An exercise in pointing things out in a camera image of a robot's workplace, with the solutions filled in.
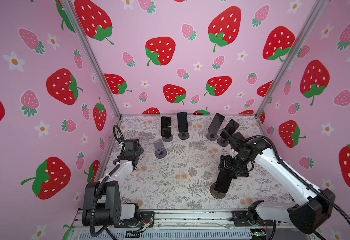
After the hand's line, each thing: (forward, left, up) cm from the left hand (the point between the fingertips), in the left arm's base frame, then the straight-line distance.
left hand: (132, 149), depth 91 cm
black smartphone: (+20, -31, +4) cm, 37 cm away
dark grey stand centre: (+17, -32, -8) cm, 38 cm away
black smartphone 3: (+15, -64, +3) cm, 66 cm away
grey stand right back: (+16, -53, -8) cm, 56 cm away
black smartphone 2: (+20, -55, +3) cm, 58 cm away
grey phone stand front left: (0, -17, -4) cm, 18 cm away
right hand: (-17, -52, +7) cm, 56 cm away
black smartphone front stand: (-20, -53, +3) cm, 57 cm away
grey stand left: (+15, -21, -9) cm, 27 cm away
